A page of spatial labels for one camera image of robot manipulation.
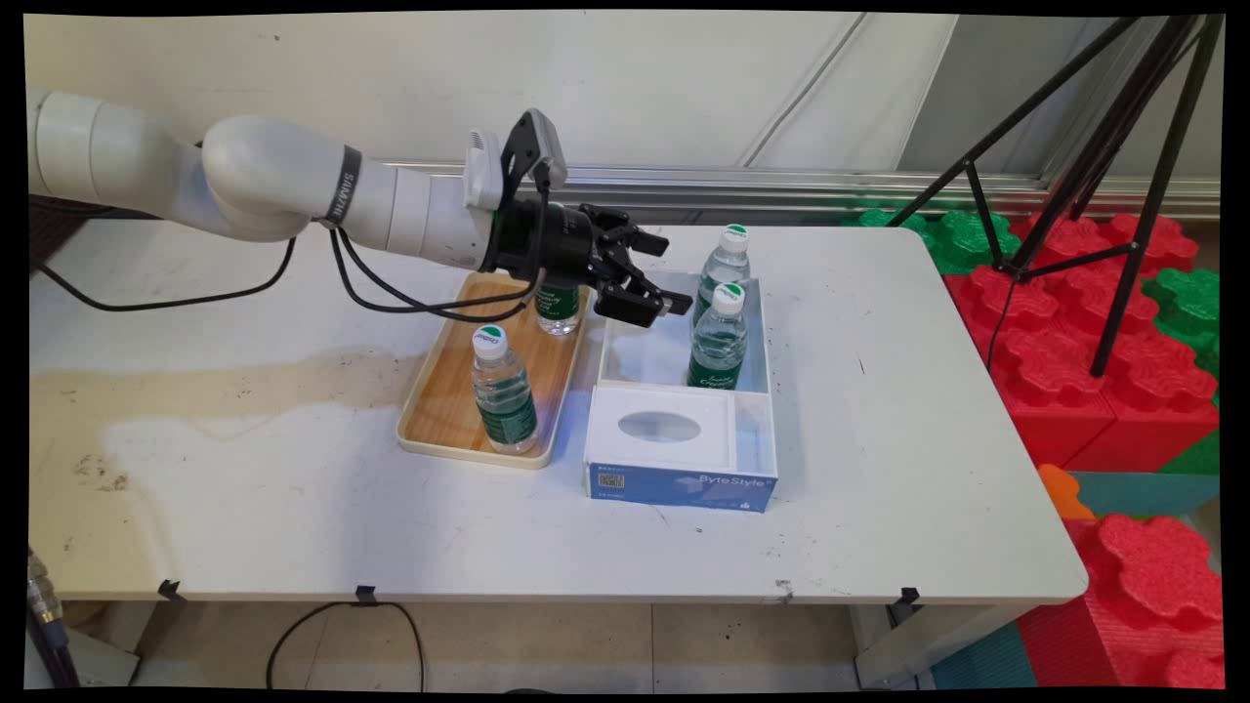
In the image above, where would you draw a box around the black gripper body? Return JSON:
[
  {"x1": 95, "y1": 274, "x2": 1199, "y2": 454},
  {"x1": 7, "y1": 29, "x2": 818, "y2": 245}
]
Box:
[{"x1": 485, "y1": 195, "x2": 600, "y2": 291}]

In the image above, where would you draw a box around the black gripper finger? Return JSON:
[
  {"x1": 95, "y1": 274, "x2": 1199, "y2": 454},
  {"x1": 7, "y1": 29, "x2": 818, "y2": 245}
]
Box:
[
  {"x1": 591, "y1": 256, "x2": 694, "y2": 329},
  {"x1": 579, "y1": 203, "x2": 672, "y2": 260}
]

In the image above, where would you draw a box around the water bottle green label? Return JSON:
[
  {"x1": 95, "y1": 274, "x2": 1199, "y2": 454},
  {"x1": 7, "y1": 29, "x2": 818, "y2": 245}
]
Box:
[
  {"x1": 535, "y1": 283, "x2": 585, "y2": 338},
  {"x1": 693, "y1": 225, "x2": 753, "y2": 325},
  {"x1": 687, "y1": 283, "x2": 751, "y2": 392},
  {"x1": 471, "y1": 325, "x2": 540, "y2": 456}
]

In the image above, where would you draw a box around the white box blue side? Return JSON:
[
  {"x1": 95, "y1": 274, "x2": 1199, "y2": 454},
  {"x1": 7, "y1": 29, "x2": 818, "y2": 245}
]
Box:
[{"x1": 583, "y1": 267, "x2": 779, "y2": 514}]

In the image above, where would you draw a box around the wooden tray cream rim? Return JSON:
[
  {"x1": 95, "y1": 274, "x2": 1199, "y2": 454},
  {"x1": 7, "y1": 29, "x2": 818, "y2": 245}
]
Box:
[{"x1": 396, "y1": 271, "x2": 592, "y2": 472}]

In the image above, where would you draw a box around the green foam block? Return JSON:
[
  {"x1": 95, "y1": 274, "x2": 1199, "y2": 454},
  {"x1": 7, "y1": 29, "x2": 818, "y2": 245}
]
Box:
[
  {"x1": 857, "y1": 207, "x2": 1022, "y2": 276},
  {"x1": 1141, "y1": 267, "x2": 1222, "y2": 380}
]

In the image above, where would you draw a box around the large red foam block stack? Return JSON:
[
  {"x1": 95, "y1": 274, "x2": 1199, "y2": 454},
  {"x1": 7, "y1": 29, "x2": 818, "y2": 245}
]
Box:
[{"x1": 942, "y1": 210, "x2": 1222, "y2": 472}]

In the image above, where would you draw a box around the white table leg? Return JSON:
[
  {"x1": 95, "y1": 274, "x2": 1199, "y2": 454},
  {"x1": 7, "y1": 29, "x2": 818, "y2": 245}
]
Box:
[
  {"x1": 854, "y1": 603, "x2": 1021, "y2": 690},
  {"x1": 24, "y1": 600, "x2": 162, "y2": 689}
]

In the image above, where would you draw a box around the orange foam piece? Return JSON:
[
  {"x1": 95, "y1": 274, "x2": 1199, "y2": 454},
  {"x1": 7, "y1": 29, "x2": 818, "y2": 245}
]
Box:
[{"x1": 1037, "y1": 464, "x2": 1097, "y2": 520}]

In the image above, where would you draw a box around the dark brown mesh panel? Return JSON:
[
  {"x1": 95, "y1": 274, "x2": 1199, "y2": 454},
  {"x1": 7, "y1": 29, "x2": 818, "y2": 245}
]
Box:
[{"x1": 29, "y1": 195, "x2": 157, "y2": 276}]

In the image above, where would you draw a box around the teal foam mat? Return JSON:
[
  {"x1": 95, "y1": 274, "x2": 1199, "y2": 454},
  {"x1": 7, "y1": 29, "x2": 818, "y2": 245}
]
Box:
[
  {"x1": 1069, "y1": 472, "x2": 1222, "y2": 518},
  {"x1": 928, "y1": 623, "x2": 1038, "y2": 690}
]

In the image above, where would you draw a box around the black tripod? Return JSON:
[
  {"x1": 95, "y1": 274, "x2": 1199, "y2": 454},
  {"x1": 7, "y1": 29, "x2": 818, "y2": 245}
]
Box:
[{"x1": 887, "y1": 15, "x2": 1224, "y2": 379}]

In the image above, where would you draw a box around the small green foam piece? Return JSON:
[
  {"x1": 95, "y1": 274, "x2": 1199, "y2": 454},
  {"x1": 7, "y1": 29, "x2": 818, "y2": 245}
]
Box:
[{"x1": 1157, "y1": 428, "x2": 1222, "y2": 476}]

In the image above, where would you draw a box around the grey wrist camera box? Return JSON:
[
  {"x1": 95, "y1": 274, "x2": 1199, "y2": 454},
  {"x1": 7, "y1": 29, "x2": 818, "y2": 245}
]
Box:
[{"x1": 503, "y1": 108, "x2": 569, "y2": 194}]

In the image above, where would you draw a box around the black looped wrist cable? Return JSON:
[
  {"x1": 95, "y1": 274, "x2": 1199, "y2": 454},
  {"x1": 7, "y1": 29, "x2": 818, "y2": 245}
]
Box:
[
  {"x1": 340, "y1": 186, "x2": 548, "y2": 311},
  {"x1": 330, "y1": 229, "x2": 544, "y2": 324}
]

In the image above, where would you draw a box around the aluminium wall rail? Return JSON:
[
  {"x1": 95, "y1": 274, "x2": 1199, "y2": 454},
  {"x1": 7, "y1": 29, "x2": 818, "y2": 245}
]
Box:
[{"x1": 391, "y1": 161, "x2": 1222, "y2": 222}]

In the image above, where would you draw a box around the thin black tripod cable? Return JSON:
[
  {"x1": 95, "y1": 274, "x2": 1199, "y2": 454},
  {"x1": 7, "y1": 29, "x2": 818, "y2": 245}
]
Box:
[{"x1": 986, "y1": 262, "x2": 1019, "y2": 372}]

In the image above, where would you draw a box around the long black robot cable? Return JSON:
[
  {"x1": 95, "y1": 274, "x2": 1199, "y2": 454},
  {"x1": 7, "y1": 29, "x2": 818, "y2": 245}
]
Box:
[{"x1": 37, "y1": 237, "x2": 298, "y2": 314}]

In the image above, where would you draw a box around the black cable under table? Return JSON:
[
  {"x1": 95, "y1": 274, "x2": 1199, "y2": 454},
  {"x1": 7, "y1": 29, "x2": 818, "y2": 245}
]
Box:
[{"x1": 266, "y1": 601, "x2": 427, "y2": 690}]

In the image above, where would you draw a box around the metal cable connector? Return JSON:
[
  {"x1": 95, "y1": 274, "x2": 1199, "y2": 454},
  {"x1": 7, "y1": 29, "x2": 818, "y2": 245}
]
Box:
[{"x1": 27, "y1": 547, "x2": 81, "y2": 689}]

